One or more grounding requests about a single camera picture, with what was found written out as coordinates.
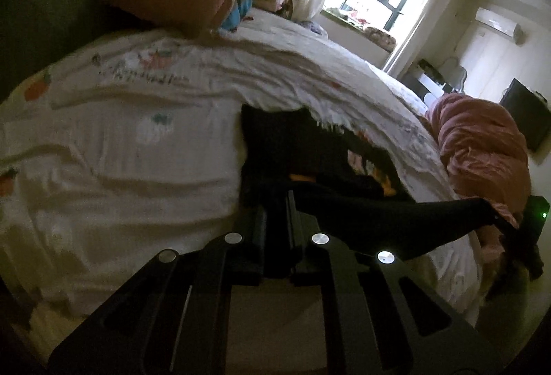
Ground pink crumpled blanket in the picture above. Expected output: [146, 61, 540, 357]
[422, 93, 535, 267]

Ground white strawberry print bed sheet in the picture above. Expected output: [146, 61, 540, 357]
[0, 7, 483, 358]

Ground white bedside desk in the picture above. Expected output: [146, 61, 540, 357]
[402, 57, 467, 107]

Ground clothes on window sill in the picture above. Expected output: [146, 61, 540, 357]
[323, 8, 397, 52]

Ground black garment with white lettering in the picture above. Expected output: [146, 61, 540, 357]
[240, 105, 498, 260]

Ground blue plaid pillow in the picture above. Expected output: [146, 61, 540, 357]
[220, 0, 253, 31]

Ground white wall air conditioner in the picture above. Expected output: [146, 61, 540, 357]
[475, 8, 522, 44]

